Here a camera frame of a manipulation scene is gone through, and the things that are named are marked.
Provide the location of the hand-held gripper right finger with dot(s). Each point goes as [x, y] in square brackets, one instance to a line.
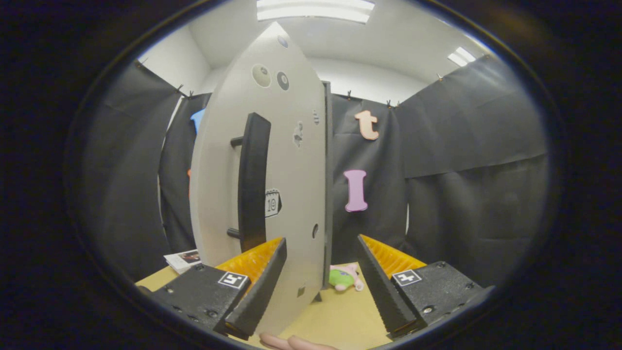
[384, 287]

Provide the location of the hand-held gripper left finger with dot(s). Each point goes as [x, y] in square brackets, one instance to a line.
[262, 287]

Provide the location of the light grey shoe cabinet door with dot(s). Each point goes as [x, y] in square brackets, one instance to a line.
[296, 194]

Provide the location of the green and pink plush toy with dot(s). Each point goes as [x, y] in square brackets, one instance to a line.
[342, 278]

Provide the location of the black backdrop cloth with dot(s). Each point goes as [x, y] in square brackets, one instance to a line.
[476, 146]

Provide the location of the small ceiling light panel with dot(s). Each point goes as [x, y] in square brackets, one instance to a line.
[461, 56]

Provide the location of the large ceiling light panel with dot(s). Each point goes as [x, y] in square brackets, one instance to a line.
[316, 9]

